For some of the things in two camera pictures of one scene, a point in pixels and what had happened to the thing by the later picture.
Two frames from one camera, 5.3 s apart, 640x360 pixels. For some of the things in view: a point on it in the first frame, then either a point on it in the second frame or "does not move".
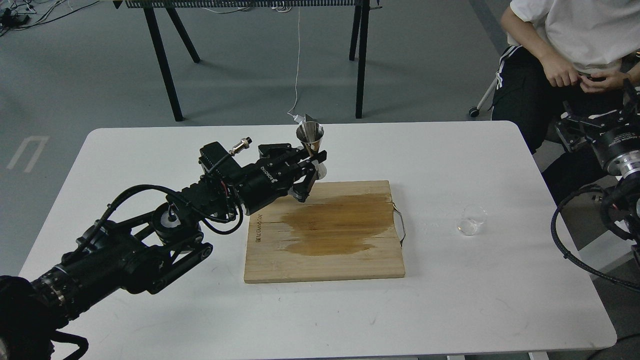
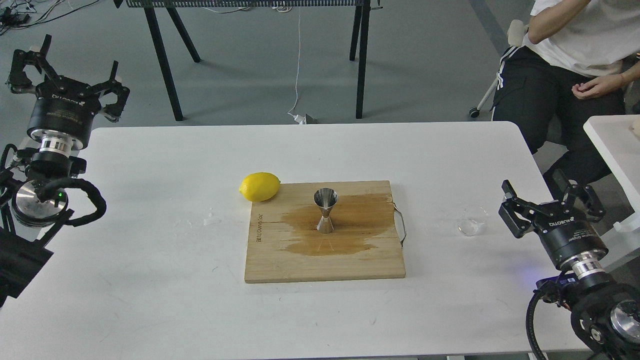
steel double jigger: [311, 133] -> [325, 198]
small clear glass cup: [472, 216] does not move
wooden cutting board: [344, 230] does not move
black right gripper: [619, 148] -> [562, 235]
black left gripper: [271, 177] -> [63, 107]
